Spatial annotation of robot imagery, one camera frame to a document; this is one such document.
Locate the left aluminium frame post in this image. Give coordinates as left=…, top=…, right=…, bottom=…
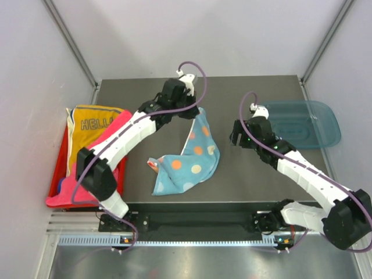
left=41, top=0, right=98, bottom=88

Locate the blue polka dot towel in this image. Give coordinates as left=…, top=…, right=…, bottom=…
left=147, top=108, right=220, bottom=196

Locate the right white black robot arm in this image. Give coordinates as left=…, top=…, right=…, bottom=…
left=230, top=116, right=371, bottom=252

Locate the yellow hello towel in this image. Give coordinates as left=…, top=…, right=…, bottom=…
left=66, top=105, right=124, bottom=176

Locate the red plastic bin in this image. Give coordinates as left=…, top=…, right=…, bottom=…
left=48, top=124, right=128, bottom=209

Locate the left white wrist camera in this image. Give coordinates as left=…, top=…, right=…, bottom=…
left=176, top=70, right=198, bottom=91

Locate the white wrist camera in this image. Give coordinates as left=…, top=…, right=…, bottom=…
left=249, top=103, right=269, bottom=120
left=176, top=70, right=198, bottom=91

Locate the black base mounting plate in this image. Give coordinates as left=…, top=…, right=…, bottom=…
left=98, top=210, right=306, bottom=235

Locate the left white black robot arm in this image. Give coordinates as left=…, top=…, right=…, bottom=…
left=76, top=74, right=199, bottom=231

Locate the aluminium frame post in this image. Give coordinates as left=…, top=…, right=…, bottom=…
left=41, top=0, right=98, bottom=88
left=299, top=0, right=355, bottom=87

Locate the right aluminium frame post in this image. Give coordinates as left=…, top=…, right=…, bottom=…
left=299, top=0, right=355, bottom=87

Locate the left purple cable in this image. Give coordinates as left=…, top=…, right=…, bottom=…
left=71, top=61, right=208, bottom=254

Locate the purple cable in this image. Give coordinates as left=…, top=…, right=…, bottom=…
left=239, top=92, right=372, bottom=254
left=71, top=61, right=208, bottom=254

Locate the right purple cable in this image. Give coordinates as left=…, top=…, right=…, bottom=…
left=239, top=92, right=372, bottom=254

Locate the translucent blue plastic container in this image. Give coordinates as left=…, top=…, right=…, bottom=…
left=262, top=101, right=341, bottom=149

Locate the grey slotted cable duct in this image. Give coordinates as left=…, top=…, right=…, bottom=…
left=58, top=234, right=294, bottom=246

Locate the pink towel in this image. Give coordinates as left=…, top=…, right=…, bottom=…
left=45, top=109, right=134, bottom=208

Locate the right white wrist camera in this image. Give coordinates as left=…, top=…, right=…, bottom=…
left=249, top=103, right=269, bottom=120

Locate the aluminium extrusion rail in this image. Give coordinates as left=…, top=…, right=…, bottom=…
left=46, top=212, right=99, bottom=233

